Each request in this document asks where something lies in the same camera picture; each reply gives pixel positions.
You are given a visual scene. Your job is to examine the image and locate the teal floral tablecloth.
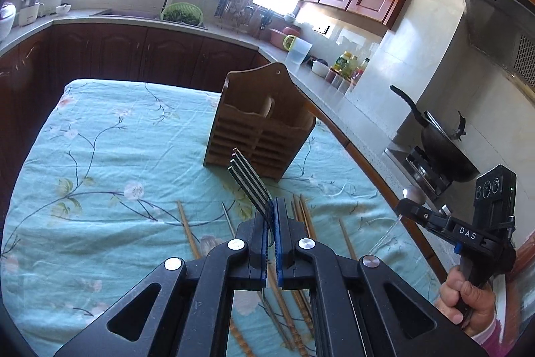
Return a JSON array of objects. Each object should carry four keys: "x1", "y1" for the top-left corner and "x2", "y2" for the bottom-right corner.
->
[{"x1": 1, "y1": 80, "x2": 439, "y2": 356}]

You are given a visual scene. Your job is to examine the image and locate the green colander with vegetables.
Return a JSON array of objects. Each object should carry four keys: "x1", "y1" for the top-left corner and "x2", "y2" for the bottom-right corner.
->
[{"x1": 160, "y1": 2, "x2": 204, "y2": 26}]

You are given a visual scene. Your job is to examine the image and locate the yellow oil bottle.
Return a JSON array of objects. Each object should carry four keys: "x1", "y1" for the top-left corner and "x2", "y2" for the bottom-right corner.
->
[{"x1": 333, "y1": 51, "x2": 352, "y2": 73}]

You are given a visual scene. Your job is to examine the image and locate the black frying pan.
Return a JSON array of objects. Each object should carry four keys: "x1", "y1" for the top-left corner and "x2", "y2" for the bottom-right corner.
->
[{"x1": 389, "y1": 85, "x2": 480, "y2": 183}]

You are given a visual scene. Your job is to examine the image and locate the pink lidded container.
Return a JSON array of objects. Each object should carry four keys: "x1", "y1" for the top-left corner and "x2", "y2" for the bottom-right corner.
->
[{"x1": 269, "y1": 26, "x2": 301, "y2": 49}]

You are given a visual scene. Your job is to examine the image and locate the dish drying rack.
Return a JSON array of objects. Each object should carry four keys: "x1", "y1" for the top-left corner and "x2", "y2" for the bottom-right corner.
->
[{"x1": 214, "y1": 0, "x2": 257, "y2": 33}]

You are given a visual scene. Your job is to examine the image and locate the white slow cooker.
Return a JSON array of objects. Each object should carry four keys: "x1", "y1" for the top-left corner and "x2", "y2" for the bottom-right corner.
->
[{"x1": 18, "y1": 0, "x2": 42, "y2": 26}]

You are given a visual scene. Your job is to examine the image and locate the silver metal spoon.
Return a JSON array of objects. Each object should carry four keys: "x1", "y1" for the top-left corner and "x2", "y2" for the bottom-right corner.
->
[{"x1": 370, "y1": 185, "x2": 426, "y2": 255}]

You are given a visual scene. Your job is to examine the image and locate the wooden chopstick far right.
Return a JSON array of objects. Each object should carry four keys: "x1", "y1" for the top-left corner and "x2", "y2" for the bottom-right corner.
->
[{"x1": 338, "y1": 218, "x2": 358, "y2": 260}]

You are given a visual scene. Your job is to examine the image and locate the right hand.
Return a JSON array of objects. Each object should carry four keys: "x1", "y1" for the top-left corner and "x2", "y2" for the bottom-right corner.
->
[{"x1": 434, "y1": 265, "x2": 495, "y2": 337}]

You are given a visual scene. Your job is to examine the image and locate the white pink rice cooker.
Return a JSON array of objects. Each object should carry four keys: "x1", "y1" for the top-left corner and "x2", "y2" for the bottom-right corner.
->
[{"x1": 0, "y1": 2, "x2": 16, "y2": 41}]

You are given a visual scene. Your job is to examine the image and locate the gas stove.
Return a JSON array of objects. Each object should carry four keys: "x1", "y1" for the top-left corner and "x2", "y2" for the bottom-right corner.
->
[{"x1": 384, "y1": 144, "x2": 452, "y2": 201}]

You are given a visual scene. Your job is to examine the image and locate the wooden chopstick left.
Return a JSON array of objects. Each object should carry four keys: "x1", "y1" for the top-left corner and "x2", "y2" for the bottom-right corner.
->
[{"x1": 177, "y1": 201, "x2": 201, "y2": 259}]

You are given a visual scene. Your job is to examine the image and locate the brown wooden utensil holder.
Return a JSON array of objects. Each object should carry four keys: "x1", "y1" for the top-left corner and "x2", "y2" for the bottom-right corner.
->
[{"x1": 203, "y1": 63, "x2": 316, "y2": 180}]

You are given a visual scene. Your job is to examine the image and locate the clear plastic measuring jug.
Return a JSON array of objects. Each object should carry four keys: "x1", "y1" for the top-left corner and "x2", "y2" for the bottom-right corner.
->
[{"x1": 283, "y1": 34, "x2": 312, "y2": 69}]

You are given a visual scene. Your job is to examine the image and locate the wooden chopstick middle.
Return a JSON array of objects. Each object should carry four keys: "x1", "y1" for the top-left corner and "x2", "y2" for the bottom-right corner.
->
[{"x1": 267, "y1": 263, "x2": 309, "y2": 357}]

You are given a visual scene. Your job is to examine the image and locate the dark lower kitchen cabinets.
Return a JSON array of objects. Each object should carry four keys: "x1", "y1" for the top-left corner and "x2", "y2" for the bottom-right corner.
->
[{"x1": 1, "y1": 23, "x2": 269, "y2": 213}]

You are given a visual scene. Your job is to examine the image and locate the steel range hood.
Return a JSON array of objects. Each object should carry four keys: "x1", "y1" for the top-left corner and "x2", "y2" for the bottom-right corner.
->
[{"x1": 464, "y1": 0, "x2": 534, "y2": 100}]

